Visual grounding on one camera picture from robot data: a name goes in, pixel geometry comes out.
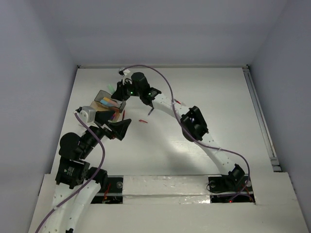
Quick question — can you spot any light green marker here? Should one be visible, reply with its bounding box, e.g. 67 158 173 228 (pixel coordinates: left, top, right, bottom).
107 84 116 95

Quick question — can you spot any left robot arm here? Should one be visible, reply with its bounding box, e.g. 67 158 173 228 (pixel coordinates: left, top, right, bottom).
36 106 132 233

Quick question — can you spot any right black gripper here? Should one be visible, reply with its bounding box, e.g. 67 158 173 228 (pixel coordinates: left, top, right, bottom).
111 79 142 101

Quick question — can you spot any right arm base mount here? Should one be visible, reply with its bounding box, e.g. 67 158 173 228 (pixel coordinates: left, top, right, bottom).
206 165 255 203

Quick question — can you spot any light blue marker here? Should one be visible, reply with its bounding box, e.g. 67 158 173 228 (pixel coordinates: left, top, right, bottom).
100 100 119 108

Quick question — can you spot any orange translucent container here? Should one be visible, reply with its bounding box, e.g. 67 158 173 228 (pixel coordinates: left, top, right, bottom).
90 101 120 122

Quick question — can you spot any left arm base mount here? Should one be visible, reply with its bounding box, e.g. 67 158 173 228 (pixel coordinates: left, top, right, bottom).
91 169 123 204

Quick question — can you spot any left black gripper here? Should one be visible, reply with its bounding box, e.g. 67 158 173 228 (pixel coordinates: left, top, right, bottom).
80 109 131 157

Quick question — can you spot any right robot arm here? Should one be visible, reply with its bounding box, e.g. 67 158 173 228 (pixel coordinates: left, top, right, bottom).
112 69 245 192

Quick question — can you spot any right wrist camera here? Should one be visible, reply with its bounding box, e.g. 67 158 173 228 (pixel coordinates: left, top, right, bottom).
118 67 131 84

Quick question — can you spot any grey translucent container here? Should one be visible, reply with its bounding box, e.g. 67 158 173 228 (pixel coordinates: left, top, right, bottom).
94 90 126 113

